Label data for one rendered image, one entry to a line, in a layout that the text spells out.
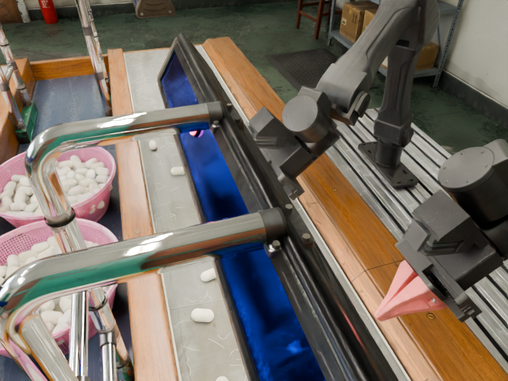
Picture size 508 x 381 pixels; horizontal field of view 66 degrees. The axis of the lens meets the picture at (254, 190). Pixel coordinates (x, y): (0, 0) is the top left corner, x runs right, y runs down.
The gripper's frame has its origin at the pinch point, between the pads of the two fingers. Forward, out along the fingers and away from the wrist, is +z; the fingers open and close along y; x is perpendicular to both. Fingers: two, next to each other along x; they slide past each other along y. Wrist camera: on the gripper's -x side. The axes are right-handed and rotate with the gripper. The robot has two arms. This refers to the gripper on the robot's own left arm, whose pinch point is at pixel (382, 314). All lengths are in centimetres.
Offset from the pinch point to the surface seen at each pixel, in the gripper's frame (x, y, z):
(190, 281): -4.5, -21.5, 23.5
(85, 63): -15, -135, 39
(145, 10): -27, -67, 1
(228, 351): -2.7, -7.4, 21.3
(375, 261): 13.3, -14.2, -1.4
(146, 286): -11.0, -20.6, 27.3
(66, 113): -16, -105, 47
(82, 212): -16, -46, 37
